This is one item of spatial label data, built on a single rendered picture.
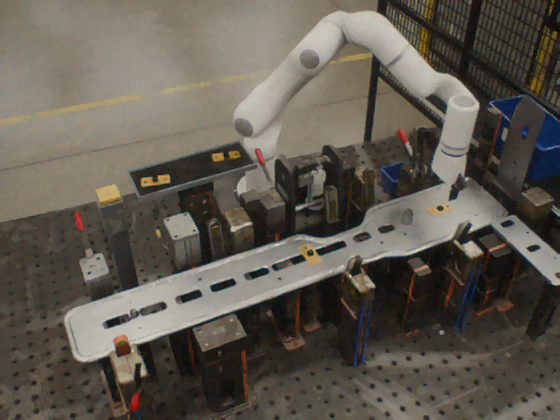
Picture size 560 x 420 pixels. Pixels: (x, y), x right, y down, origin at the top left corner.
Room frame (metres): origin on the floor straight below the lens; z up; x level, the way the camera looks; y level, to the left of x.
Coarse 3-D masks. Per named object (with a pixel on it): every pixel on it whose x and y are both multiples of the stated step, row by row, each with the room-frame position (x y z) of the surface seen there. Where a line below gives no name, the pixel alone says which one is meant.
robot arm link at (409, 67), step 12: (408, 48) 1.56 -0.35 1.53; (396, 60) 1.54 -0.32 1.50; (408, 60) 1.54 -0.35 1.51; (420, 60) 1.55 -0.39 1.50; (396, 72) 1.54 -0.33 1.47; (408, 72) 1.52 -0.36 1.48; (420, 72) 1.52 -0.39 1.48; (432, 72) 1.54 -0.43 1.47; (408, 84) 1.52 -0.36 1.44; (420, 84) 1.51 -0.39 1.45; (432, 84) 1.51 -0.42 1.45; (444, 84) 1.56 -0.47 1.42; (456, 84) 1.58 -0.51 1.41; (420, 96) 1.51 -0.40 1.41; (444, 96) 1.59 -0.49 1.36
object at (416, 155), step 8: (416, 128) 1.64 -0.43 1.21; (424, 128) 1.64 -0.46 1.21; (416, 136) 1.63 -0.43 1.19; (424, 136) 1.61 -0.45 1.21; (416, 144) 1.62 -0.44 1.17; (424, 144) 1.64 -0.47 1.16; (416, 152) 1.62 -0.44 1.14; (424, 152) 1.63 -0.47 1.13; (416, 160) 1.62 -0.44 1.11; (424, 160) 1.63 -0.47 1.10; (416, 168) 1.61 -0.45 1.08
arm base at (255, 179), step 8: (272, 160) 1.78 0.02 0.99; (272, 168) 1.78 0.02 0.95; (248, 176) 1.79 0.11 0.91; (256, 176) 1.76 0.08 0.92; (264, 176) 1.76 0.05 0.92; (272, 176) 1.78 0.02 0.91; (240, 184) 1.85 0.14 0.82; (248, 184) 1.79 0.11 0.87; (256, 184) 1.77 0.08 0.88; (264, 184) 1.77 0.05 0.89; (240, 192) 1.80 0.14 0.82
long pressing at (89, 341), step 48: (432, 192) 1.59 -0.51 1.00; (480, 192) 1.59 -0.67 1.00; (288, 240) 1.36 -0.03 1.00; (336, 240) 1.36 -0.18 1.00; (384, 240) 1.36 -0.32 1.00; (432, 240) 1.36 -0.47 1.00; (144, 288) 1.17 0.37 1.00; (192, 288) 1.17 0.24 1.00; (240, 288) 1.17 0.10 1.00; (288, 288) 1.17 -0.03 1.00; (96, 336) 1.00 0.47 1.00; (144, 336) 1.00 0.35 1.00
